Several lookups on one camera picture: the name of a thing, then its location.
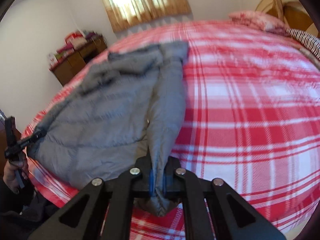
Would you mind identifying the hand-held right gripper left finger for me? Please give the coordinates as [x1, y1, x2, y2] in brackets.
[27, 155, 154, 240]

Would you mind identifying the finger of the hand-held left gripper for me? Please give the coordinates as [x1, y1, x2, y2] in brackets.
[5, 129, 47, 158]

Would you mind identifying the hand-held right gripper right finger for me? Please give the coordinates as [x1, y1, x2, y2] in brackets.
[162, 156, 287, 240]

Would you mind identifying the grey puffer jacket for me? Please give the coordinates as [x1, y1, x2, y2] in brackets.
[25, 41, 189, 218]

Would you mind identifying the person's left hand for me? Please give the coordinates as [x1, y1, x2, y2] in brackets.
[3, 159, 29, 194]

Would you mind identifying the person's dark clothing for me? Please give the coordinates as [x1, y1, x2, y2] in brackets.
[0, 180, 63, 240]

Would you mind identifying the brown wooden desk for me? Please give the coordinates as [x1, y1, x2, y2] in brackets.
[49, 36, 108, 87]

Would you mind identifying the white printed box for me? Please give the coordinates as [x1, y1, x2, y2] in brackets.
[49, 52, 59, 70]

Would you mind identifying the bed with red plaid sheet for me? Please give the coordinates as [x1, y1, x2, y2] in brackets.
[20, 20, 320, 240]

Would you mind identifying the magenta cloth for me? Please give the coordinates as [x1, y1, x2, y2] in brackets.
[56, 44, 75, 55]

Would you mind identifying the beige window curtain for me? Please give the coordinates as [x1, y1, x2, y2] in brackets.
[94, 0, 193, 33]

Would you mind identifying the pink floral folded blanket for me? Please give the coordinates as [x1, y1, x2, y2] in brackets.
[229, 10, 290, 37]

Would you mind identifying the striped pillow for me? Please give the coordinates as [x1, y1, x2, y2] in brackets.
[286, 28, 320, 60]

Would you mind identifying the wooden arched headboard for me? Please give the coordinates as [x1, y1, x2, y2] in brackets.
[255, 0, 320, 39]

